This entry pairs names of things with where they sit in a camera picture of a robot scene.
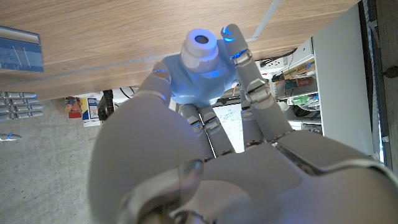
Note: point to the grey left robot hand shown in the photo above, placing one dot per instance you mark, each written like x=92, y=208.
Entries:
x=248, y=186

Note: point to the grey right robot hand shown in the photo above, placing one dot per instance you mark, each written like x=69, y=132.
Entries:
x=18, y=107

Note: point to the blue toy camera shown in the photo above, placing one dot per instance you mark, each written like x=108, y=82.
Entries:
x=199, y=84

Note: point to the blue hardcover book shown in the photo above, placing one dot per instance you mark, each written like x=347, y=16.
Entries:
x=20, y=53

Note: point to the red lidded clear jar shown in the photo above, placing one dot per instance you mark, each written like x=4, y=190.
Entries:
x=74, y=109

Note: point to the white wipes canister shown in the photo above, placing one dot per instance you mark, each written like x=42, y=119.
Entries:
x=91, y=110

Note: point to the green package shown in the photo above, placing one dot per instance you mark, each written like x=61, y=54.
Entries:
x=303, y=100

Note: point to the white power strip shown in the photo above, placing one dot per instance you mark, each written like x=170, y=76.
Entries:
x=275, y=64

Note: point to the cardboard box in shelf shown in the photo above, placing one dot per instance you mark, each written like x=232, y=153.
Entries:
x=298, y=71

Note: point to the white shelf cabinet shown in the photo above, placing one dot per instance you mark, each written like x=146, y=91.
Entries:
x=342, y=77

